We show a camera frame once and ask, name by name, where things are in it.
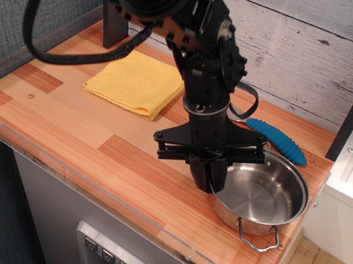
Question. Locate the silver dispenser panel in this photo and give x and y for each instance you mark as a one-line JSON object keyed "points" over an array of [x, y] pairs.
{"points": [[96, 248]]}

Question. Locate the blue handled metal fork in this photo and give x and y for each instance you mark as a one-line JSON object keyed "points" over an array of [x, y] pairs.
{"points": [[280, 140]]}

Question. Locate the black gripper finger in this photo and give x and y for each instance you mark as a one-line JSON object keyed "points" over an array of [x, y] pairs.
{"points": [[200, 173], [216, 174]]}

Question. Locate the dark gray left post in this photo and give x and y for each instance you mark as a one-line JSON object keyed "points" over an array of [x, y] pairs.
{"points": [[115, 27]]}

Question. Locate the gray toy fridge cabinet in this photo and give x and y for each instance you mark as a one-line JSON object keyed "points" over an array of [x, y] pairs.
{"points": [[74, 229]]}

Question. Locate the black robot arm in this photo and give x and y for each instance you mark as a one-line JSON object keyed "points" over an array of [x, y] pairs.
{"points": [[201, 36]]}

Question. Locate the yellow folded towel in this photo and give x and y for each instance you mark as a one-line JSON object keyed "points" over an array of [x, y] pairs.
{"points": [[137, 83]]}

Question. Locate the clear acrylic edge guard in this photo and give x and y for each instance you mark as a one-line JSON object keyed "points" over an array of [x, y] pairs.
{"points": [[151, 196]]}

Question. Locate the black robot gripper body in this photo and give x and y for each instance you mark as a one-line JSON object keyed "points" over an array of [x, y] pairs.
{"points": [[211, 138]]}

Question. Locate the stainless steel pot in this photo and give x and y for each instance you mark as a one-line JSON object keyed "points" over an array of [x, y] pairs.
{"points": [[259, 200]]}

